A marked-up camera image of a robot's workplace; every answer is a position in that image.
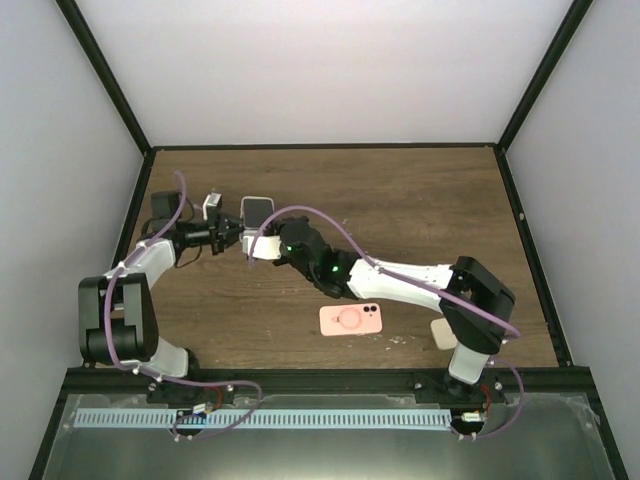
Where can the black aluminium frame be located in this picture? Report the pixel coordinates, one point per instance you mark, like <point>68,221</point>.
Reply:
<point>566,377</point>

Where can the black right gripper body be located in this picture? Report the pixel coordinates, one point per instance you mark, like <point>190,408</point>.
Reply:
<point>311,275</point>

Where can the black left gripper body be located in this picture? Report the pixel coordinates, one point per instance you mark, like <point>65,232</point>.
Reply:
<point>205,234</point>

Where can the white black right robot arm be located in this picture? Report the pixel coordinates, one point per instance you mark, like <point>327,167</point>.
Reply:
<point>475,304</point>

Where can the black screen smartphone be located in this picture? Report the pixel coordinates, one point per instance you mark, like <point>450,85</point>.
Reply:
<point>255,210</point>

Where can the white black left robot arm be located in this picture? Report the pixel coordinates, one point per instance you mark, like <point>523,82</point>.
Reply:
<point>117,320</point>

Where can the grey metal plate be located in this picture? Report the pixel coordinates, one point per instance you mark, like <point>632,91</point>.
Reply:
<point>546,436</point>

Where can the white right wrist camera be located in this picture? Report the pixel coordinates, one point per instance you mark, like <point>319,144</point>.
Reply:
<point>265,248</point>

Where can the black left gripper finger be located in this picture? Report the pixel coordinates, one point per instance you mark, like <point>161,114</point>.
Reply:
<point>232,236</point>
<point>231,219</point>

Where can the pink phone case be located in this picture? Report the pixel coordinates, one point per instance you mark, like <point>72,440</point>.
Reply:
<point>353,319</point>

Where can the white phone case with ring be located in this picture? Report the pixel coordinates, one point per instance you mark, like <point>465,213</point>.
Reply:
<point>254,210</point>

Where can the light blue slotted cable duct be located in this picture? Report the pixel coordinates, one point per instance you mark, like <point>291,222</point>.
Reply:
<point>421,419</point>

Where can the beige phone case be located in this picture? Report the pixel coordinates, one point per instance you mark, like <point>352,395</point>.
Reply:
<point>442,334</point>

